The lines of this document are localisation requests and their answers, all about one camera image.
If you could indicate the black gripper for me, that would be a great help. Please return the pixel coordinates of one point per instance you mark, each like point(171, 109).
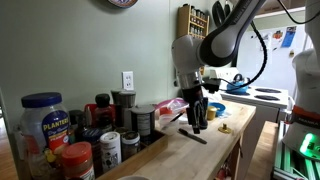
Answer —
point(197, 106)

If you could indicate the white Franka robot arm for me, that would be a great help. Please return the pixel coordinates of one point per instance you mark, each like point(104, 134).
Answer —
point(220, 43)

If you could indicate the thick dark marker pen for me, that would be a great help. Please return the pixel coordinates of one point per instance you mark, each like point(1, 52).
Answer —
point(192, 136)

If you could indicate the red box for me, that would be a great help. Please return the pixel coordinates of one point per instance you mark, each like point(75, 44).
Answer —
point(89, 111)

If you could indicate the small yellow jar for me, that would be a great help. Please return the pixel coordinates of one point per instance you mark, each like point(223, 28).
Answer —
point(211, 114)

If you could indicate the brass knob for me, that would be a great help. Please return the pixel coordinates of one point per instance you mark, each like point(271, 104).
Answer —
point(225, 129)

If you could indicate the blue round lid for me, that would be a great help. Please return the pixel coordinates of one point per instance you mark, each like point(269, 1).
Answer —
point(220, 108)

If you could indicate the white crumpled cloth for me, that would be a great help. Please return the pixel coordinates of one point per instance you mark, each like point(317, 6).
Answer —
point(213, 95)

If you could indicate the red orange plastic cup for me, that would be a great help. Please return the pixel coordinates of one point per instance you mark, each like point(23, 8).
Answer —
point(165, 111)

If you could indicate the pink plate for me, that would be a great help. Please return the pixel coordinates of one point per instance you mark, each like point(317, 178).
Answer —
point(166, 102)

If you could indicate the blue kettle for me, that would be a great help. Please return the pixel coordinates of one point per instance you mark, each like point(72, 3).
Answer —
point(238, 88)

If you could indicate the black canister white label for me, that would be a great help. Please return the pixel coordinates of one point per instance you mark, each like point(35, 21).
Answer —
point(143, 123)

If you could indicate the wooden tray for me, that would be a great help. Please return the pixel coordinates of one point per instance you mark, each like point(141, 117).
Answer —
point(146, 155)

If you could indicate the white stove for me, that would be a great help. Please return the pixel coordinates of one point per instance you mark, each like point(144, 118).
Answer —
point(263, 110)

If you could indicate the glass jar with herbs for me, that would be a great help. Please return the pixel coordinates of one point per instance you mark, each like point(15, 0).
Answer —
point(130, 145)

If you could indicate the black stove burner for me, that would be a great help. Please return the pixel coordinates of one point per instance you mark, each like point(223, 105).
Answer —
point(266, 97)
point(268, 90)

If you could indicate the tall stainless steel grinder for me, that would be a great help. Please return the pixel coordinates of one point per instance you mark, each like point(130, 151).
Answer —
point(127, 106)

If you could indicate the white bowl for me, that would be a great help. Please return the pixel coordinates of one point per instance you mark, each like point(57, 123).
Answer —
point(133, 178)

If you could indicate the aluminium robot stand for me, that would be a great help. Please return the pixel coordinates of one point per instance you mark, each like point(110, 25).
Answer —
point(283, 163)

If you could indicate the white spice shaker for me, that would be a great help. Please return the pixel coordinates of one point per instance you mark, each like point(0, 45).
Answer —
point(110, 151)

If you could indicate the dark sauce bottle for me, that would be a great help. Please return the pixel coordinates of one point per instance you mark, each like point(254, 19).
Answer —
point(102, 111)

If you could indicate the white refrigerator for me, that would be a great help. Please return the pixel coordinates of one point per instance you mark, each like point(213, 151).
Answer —
point(280, 66)

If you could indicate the wooden spice rack three shelves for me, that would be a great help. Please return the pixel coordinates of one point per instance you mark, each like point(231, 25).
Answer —
point(181, 23)

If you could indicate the blue lid dark jar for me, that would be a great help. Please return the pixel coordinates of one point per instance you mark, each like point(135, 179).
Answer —
point(93, 140)

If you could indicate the orange picture magnet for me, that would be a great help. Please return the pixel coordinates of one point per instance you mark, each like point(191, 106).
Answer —
point(277, 34)

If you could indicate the black lid jar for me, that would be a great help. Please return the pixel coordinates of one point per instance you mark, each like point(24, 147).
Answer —
point(77, 121)

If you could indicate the blue paper on fridge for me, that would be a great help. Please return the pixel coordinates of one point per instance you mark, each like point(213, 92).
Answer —
point(288, 38)

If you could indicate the red lid spice jar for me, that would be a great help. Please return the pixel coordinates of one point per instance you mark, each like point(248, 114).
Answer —
point(77, 161)

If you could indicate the Planters peanut jar blue lid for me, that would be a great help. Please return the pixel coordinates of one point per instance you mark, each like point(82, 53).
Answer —
point(45, 133)

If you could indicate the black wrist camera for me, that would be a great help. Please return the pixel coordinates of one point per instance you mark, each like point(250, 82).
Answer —
point(211, 85)

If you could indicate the white wall outlet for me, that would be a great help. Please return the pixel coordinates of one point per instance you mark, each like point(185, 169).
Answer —
point(128, 80)

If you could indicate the decorative wall plate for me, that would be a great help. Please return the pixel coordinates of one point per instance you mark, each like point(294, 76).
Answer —
point(122, 2)

